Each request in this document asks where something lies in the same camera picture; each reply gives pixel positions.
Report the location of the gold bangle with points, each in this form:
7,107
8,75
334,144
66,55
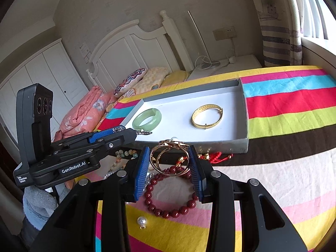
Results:
198,125

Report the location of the white pipe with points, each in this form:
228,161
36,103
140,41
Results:
291,5

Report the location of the window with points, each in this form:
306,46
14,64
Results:
312,10

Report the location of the white nightstand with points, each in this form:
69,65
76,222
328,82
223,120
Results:
244,63

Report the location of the patterned curtain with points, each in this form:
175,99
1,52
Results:
275,31

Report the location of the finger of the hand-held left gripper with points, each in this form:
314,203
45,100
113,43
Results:
105,134
120,139

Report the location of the striped colourful blanket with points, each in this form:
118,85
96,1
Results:
275,105

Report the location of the embroidered round cushion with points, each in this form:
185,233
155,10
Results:
128,81

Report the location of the green jade bangle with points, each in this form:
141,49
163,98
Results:
135,120

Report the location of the white wardrobe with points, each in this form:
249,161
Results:
47,71

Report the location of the gold hoop earrings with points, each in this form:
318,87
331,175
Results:
169,144

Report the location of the white bed headboard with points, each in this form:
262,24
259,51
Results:
123,50

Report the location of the grey cardboard tray box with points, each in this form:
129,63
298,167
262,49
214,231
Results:
178,113

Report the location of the wall socket panel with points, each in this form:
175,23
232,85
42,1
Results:
223,33

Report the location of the white paper notice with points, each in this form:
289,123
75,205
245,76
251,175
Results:
85,52

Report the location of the person's left forearm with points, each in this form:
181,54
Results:
39,202

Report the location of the white round charger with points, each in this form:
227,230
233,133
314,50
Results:
232,60

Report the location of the pale yellow floral pillow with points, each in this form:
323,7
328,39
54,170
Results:
155,77

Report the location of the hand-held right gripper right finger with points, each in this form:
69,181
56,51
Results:
195,173

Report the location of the pink floral quilt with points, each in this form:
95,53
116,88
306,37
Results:
84,113

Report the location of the plain yellow pillow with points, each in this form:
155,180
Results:
174,78

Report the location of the slim white desk lamp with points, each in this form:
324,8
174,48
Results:
210,64

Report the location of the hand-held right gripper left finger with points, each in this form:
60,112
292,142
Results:
140,173

